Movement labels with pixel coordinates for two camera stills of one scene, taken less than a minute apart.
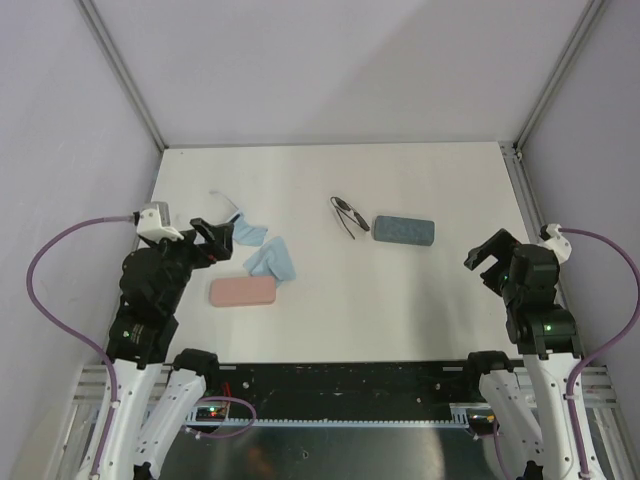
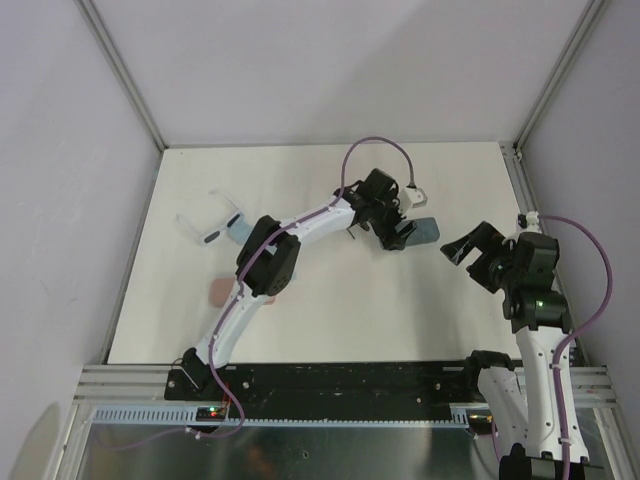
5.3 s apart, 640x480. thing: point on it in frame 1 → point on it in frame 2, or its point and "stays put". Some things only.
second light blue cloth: [247, 234] stays put
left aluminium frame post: [125, 70] stays put
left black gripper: [219, 248] → [391, 240]
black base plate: [340, 383] stays put
